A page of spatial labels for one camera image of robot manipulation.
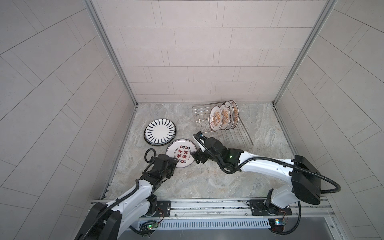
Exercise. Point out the white slotted vent strip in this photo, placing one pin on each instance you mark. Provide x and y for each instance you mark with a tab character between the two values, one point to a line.
213	224

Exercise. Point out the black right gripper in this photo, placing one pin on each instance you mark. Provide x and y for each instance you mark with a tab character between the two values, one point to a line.
199	153

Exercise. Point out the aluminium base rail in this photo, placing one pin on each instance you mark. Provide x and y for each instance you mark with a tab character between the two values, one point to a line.
237	208

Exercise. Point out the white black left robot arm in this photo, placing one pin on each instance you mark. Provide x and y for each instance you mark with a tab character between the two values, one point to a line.
109	221

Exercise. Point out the large orange sunburst plate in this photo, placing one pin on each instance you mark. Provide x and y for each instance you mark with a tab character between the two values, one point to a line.
236	113

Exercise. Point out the aluminium corner post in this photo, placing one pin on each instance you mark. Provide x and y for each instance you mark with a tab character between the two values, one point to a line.
90	7
324	14

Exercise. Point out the aluminium corner post right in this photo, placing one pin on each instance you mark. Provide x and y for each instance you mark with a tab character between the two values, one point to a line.
324	14

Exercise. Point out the aluminium corner post left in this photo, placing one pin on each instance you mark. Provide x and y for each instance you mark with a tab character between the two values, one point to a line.
90	7

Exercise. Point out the large red characters plate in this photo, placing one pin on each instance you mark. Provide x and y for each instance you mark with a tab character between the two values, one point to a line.
232	114

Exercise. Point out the left green circuit board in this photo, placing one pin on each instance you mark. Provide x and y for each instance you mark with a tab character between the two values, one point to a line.
149	227

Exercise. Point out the right green circuit board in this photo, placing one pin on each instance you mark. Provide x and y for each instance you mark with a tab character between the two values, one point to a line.
277	224

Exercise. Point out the metal wire dish rack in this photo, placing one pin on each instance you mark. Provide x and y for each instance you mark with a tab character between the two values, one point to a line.
237	138

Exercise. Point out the white plate orange sunburst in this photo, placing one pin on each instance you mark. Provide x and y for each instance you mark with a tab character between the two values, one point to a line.
215	118

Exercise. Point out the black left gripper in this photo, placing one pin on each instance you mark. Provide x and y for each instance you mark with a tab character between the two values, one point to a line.
172	162

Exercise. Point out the green circuit board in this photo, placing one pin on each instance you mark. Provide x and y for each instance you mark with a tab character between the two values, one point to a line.
149	227
277	224

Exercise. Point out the white plate red characters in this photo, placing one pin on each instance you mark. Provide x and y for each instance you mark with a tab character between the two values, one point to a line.
181	151

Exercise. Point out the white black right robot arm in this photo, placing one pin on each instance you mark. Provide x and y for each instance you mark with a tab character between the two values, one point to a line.
302	180

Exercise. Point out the white blue leaf plate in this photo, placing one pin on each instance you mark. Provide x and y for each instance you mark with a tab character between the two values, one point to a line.
160	132

